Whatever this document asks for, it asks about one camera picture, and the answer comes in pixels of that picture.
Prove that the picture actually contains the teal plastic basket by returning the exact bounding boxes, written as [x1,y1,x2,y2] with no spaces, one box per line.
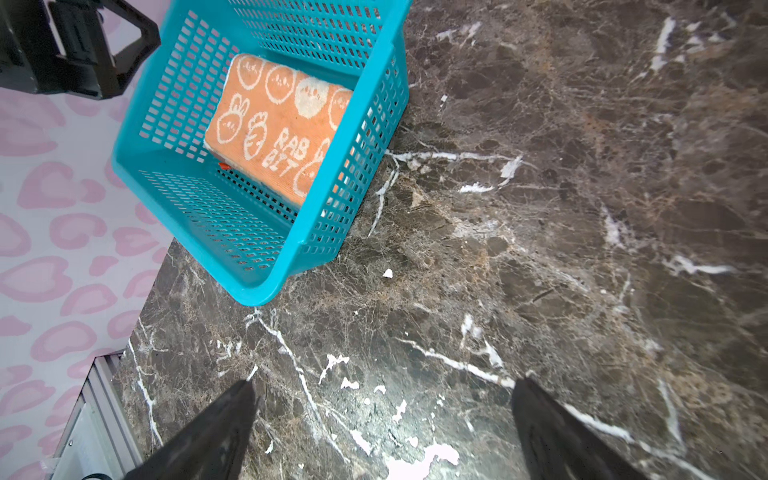
[112,1,410,307]

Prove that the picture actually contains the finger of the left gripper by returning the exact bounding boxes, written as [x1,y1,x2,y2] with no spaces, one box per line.
[99,0,161,99]

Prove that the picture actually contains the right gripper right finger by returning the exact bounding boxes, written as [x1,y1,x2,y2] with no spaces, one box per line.
[511,378,645,480]

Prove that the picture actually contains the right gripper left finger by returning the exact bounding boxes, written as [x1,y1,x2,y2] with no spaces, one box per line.
[125,380,257,480]

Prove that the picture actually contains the orange patterned towel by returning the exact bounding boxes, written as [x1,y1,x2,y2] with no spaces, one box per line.
[204,53,353,207]

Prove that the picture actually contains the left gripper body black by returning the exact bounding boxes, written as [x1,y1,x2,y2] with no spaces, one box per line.
[1,1,120,99]

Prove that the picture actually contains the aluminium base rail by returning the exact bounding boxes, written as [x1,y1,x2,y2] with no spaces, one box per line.
[45,352,144,480]

